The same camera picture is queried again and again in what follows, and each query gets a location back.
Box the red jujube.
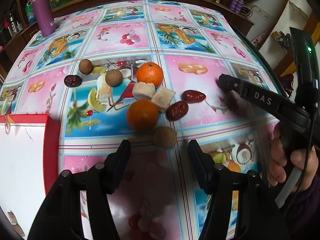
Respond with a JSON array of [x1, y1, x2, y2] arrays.
[[182, 90, 206, 103], [166, 101, 189, 121]]

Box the purple thermos bottle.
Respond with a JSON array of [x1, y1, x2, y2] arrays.
[[29, 0, 56, 37]]

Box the floral plastic tablecloth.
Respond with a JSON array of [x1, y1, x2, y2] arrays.
[[1, 0, 278, 239]]

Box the dark jujube far left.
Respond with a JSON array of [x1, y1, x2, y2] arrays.
[[64, 75, 82, 87]]

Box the orange tangerine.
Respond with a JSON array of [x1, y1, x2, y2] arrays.
[[136, 62, 164, 88], [126, 100, 159, 132]]

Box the brown longan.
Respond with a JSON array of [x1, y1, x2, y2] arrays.
[[79, 59, 93, 75], [105, 69, 123, 87], [153, 126, 177, 149]]

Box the red white tray box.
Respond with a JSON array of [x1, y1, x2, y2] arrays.
[[1, 114, 60, 239]]

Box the green water bottle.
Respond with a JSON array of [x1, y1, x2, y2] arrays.
[[25, 1, 36, 24]]

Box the orange tangerine back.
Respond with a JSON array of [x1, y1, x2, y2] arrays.
[[136, 62, 164, 88]]

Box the person right hand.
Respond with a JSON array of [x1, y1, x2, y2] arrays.
[[267, 123, 319, 191]]

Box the orange tangerine front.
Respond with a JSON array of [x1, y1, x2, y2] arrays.
[[126, 100, 159, 132]]

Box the wooden cabinet counter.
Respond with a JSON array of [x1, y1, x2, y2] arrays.
[[0, 0, 254, 68]]

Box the purple spray bottles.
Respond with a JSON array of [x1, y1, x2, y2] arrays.
[[229, 0, 244, 14]]

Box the beige cake cube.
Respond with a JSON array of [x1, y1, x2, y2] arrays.
[[132, 82, 156, 100], [151, 87, 176, 113]]

